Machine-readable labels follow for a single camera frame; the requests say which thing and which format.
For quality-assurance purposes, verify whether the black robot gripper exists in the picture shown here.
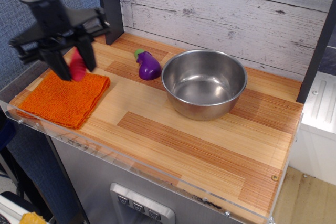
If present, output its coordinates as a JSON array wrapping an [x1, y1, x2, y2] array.
[[9, 0, 110, 81]]

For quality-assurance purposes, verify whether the red handled metal fork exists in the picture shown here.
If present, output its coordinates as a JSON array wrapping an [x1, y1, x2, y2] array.
[[69, 48, 86, 82]]

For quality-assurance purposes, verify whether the orange knitted napkin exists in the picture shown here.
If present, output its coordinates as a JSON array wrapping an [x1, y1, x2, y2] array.
[[18, 71, 111, 130]]

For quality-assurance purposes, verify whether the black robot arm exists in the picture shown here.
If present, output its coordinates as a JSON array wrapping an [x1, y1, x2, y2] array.
[[9, 0, 110, 81]]

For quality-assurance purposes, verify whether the purple toy eggplant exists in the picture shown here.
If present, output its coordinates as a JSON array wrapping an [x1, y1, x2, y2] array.
[[134, 49, 161, 80]]

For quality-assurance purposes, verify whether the stainless steel cabinet front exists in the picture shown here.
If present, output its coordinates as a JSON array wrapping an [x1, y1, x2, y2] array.
[[51, 138, 238, 223]]

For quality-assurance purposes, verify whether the stainless steel bowl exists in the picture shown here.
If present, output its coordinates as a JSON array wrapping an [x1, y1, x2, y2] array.
[[161, 49, 248, 121]]

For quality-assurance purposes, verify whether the silver dispenser button panel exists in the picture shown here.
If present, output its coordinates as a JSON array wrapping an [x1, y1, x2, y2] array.
[[110, 183, 175, 223]]

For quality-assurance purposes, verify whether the clear acrylic table guard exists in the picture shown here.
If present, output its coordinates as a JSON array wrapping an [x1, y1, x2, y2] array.
[[1, 96, 302, 223]]

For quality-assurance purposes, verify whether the white side cabinet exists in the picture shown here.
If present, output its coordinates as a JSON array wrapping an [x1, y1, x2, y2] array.
[[289, 72, 335, 185]]

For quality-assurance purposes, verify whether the dark grey left post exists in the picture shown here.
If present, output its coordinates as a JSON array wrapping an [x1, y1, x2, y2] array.
[[100, 0, 124, 45]]

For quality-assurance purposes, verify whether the dark grey post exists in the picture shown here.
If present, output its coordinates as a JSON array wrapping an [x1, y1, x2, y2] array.
[[296, 0, 335, 104], [100, 0, 124, 45]]

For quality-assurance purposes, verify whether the dark grey right post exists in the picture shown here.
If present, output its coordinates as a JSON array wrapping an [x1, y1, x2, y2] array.
[[296, 0, 335, 104]]

